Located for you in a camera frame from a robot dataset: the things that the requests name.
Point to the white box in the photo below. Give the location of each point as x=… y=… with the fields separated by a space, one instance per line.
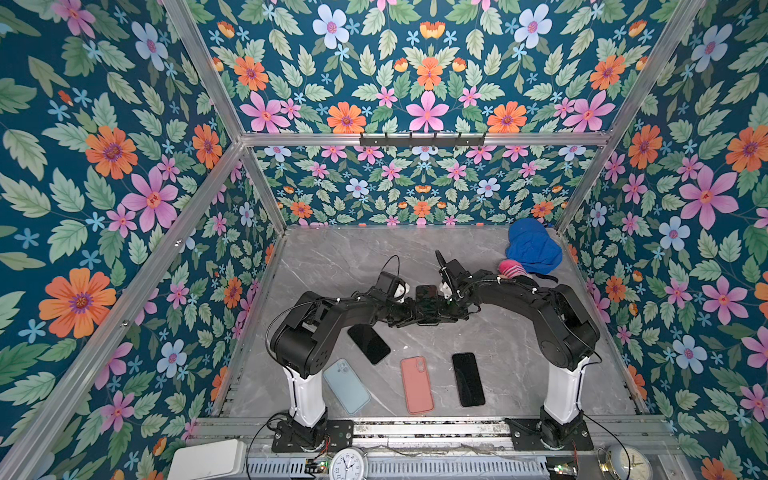
x=217 y=460

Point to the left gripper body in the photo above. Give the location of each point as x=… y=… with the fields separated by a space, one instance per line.
x=400 y=314

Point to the black phone case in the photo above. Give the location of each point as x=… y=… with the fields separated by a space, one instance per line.
x=426 y=297

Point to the light blue phone case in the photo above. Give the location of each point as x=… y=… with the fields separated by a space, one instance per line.
x=346 y=386

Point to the pink phone case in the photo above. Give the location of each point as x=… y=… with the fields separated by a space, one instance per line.
x=417 y=385

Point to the white heat sink strip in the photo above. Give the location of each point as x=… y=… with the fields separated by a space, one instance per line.
x=475 y=467

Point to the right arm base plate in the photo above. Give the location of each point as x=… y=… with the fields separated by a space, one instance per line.
x=522 y=432

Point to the black phone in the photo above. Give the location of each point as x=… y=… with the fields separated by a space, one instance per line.
x=369 y=342
x=468 y=380

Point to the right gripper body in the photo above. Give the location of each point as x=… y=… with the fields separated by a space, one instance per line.
x=451 y=310

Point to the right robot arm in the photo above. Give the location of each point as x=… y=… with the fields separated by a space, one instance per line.
x=565 y=331

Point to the white clock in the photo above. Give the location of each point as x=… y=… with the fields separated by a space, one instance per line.
x=348 y=464

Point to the brass alarm clock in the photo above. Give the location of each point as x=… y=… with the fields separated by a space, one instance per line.
x=620 y=462

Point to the black hook rail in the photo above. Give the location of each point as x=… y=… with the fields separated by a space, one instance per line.
x=408 y=140

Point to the doll with blue cloth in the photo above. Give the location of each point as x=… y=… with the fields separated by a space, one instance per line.
x=531 y=252

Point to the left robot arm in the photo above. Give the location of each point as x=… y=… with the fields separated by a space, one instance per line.
x=305 y=339

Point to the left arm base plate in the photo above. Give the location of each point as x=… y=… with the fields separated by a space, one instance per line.
x=327 y=436

